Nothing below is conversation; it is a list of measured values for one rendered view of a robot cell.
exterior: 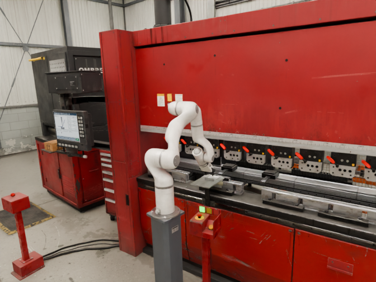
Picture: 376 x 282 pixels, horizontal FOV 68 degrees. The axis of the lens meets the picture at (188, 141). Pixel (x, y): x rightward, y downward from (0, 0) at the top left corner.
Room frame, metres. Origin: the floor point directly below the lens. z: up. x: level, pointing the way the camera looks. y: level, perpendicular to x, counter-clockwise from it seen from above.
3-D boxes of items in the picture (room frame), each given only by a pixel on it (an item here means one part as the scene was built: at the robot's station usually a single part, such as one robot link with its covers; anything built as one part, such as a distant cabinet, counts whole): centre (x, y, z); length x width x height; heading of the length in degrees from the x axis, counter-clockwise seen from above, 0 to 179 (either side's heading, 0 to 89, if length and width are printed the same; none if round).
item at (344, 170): (1.78, -1.04, 1.26); 0.15 x 0.09 x 0.17; 55
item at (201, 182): (2.22, -0.16, 1.00); 0.26 x 0.18 x 0.01; 145
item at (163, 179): (1.68, 0.19, 1.30); 0.19 x 0.12 x 0.24; 59
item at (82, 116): (2.57, 1.06, 1.42); 0.45 x 0.12 x 0.36; 58
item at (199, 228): (1.98, -0.12, 0.75); 0.20 x 0.16 x 0.18; 62
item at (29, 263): (2.48, 1.67, 0.41); 0.25 x 0.20 x 0.83; 145
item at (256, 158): (2.12, -0.55, 1.26); 0.15 x 0.09 x 0.17; 55
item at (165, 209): (1.67, 0.16, 1.09); 0.19 x 0.19 x 0.18
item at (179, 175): (2.65, 0.21, 0.92); 0.50 x 0.06 x 0.10; 55
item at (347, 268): (1.62, -0.99, 0.59); 0.15 x 0.02 x 0.07; 55
